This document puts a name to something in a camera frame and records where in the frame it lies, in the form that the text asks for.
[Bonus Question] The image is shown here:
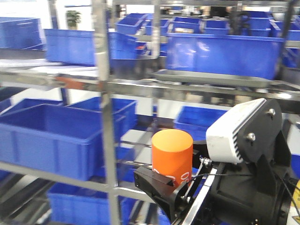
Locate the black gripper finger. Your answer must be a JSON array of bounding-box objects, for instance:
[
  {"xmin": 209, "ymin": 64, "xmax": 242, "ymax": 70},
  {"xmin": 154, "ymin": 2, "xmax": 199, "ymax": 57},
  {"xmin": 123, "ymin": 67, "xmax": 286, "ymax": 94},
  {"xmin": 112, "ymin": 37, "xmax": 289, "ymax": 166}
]
[{"xmin": 134, "ymin": 167, "xmax": 185, "ymax": 211}]

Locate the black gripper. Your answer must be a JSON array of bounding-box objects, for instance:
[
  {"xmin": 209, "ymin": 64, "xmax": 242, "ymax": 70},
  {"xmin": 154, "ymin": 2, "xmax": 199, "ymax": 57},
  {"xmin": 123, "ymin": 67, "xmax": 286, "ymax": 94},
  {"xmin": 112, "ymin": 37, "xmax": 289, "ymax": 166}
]
[{"xmin": 172, "ymin": 132, "xmax": 300, "ymax": 225}]

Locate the orange cylindrical capacitor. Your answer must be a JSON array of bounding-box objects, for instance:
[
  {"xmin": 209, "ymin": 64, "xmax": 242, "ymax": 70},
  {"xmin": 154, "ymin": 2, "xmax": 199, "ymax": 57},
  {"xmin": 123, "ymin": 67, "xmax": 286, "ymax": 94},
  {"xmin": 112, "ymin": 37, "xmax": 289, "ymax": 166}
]
[{"xmin": 151, "ymin": 129, "xmax": 193, "ymax": 187}]

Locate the grey metal tray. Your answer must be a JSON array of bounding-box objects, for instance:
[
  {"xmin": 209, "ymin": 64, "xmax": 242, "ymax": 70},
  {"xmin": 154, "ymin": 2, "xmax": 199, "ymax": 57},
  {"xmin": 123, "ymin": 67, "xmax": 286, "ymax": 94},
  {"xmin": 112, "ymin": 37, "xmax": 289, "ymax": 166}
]
[{"xmin": 153, "ymin": 69, "xmax": 272, "ymax": 88}]

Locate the large blue plastic bin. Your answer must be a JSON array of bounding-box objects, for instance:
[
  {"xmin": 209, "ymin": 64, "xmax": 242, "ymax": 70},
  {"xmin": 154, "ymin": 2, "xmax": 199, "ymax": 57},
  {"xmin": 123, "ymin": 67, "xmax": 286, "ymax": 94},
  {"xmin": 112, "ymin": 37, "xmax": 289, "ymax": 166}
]
[{"xmin": 166, "ymin": 33, "xmax": 285, "ymax": 80}]

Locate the potted green plant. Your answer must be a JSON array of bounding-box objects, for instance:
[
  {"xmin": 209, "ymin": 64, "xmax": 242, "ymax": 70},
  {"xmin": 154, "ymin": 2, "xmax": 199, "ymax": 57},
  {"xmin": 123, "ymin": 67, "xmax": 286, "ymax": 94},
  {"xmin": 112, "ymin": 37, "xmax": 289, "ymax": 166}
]
[{"xmin": 66, "ymin": 10, "xmax": 81, "ymax": 30}]

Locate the blue crate far left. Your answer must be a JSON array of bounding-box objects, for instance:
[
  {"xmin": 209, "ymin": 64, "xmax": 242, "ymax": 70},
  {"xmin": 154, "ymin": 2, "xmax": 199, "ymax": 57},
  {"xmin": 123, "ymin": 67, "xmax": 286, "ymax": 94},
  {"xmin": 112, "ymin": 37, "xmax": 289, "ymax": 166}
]
[{"xmin": 0, "ymin": 17, "xmax": 44, "ymax": 50}]

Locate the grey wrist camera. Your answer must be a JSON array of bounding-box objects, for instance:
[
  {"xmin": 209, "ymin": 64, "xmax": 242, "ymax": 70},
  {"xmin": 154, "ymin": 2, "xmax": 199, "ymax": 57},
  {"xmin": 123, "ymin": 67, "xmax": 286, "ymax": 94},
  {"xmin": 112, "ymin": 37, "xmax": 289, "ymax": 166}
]
[{"xmin": 206, "ymin": 98, "xmax": 282, "ymax": 164}]

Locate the steel shelf rack frame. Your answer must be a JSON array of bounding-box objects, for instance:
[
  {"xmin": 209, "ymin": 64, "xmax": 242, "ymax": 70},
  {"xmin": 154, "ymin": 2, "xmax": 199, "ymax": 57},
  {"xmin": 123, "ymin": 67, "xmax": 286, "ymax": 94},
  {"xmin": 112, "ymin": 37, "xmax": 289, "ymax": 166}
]
[{"xmin": 0, "ymin": 0, "xmax": 300, "ymax": 225}]

